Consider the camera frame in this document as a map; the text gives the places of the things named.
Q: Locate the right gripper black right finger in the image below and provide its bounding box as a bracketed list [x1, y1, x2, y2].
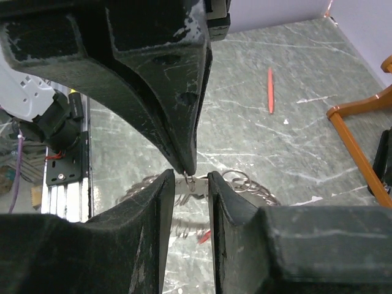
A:
[207, 170, 392, 294]

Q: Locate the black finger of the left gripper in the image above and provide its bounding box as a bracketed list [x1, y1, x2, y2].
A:
[1, 1, 212, 175]

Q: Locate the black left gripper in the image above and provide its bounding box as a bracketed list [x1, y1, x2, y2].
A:
[205, 0, 230, 42]

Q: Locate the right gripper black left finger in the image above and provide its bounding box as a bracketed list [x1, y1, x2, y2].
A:
[1, 170, 175, 293]

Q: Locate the round metal keyring disc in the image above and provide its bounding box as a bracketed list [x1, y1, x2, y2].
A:
[116, 170, 281, 239]

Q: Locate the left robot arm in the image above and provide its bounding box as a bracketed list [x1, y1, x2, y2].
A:
[1, 1, 230, 176]

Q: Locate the red key tag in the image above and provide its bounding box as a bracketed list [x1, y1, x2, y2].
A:
[197, 230, 211, 244]

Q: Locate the orange red pen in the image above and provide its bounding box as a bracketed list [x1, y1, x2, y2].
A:
[268, 68, 274, 114]

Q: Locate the wooden shelf rack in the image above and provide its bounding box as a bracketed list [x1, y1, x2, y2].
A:
[325, 56, 391, 208]

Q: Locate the black object on rack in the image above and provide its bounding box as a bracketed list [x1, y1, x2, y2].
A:
[372, 129, 391, 195]

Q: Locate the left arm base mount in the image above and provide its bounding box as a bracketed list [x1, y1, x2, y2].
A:
[45, 137, 89, 186]

